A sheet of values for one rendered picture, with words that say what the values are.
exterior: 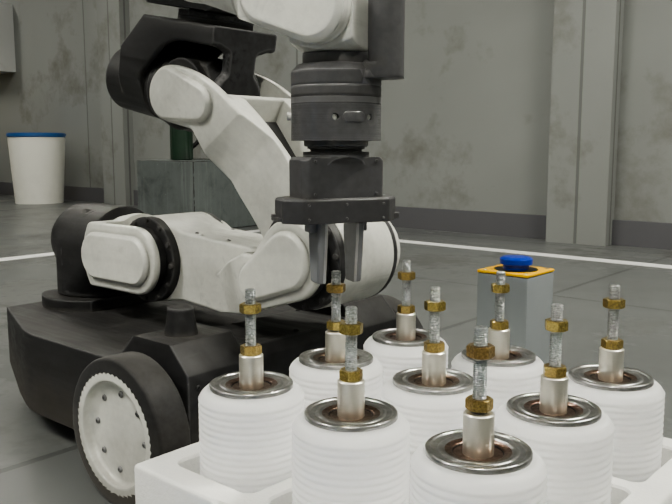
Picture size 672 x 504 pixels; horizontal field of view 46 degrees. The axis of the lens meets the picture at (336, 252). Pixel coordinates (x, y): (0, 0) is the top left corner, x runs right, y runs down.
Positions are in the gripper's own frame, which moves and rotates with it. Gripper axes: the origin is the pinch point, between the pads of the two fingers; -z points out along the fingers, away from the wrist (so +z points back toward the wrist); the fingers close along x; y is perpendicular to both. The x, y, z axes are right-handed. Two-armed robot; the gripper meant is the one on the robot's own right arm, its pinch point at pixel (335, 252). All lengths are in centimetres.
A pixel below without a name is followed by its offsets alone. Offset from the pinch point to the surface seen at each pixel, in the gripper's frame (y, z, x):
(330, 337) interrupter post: -0.7, -8.5, -0.9
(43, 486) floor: 39, -36, -28
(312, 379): -3.0, -11.9, -3.7
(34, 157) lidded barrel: 599, 0, -9
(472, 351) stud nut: -26.7, -3.5, -1.0
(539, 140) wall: 254, 13, 217
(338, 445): -19.6, -11.8, -8.0
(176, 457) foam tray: -1.8, -18.2, -16.8
